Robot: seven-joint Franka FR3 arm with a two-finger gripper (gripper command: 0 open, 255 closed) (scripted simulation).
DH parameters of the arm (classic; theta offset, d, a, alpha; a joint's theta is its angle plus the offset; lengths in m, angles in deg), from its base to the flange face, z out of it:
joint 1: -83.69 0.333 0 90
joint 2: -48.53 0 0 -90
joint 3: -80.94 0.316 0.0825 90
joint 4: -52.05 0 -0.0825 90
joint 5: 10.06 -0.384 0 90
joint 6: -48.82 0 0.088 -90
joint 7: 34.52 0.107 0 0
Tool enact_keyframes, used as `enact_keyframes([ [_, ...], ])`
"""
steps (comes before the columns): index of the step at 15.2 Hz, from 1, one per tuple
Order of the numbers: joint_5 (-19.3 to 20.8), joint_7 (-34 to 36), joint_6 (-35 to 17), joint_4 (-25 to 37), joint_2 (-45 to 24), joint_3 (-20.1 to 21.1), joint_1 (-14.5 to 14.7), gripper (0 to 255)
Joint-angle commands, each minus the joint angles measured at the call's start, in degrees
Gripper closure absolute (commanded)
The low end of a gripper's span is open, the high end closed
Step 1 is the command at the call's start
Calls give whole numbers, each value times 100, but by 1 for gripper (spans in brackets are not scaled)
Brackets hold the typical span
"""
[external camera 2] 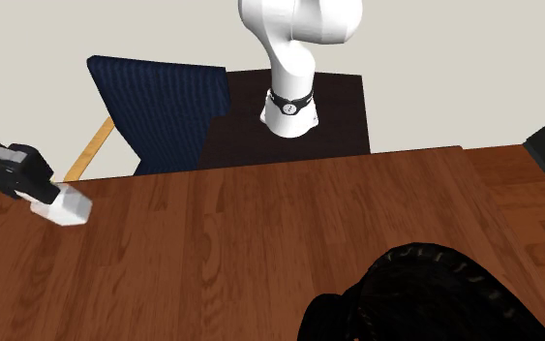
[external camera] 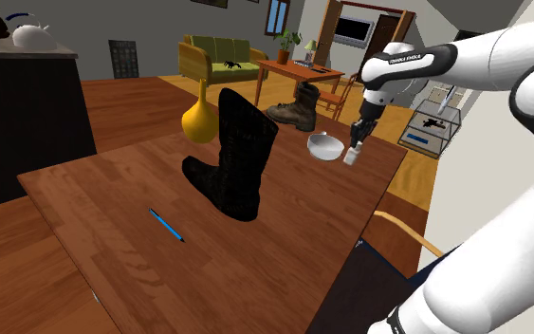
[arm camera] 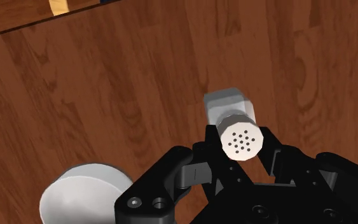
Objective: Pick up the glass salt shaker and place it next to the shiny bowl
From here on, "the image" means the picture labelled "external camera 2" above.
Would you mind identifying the dark blue chair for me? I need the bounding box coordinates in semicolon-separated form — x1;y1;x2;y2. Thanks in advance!
62;54;232;183

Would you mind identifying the dark robot stand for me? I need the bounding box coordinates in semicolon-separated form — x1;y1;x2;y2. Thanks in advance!
196;68;372;171

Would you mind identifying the black woven basket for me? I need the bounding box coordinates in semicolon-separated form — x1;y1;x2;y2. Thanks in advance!
296;241;545;341

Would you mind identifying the brown wooden table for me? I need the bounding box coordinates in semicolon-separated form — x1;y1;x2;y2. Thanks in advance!
0;144;545;341

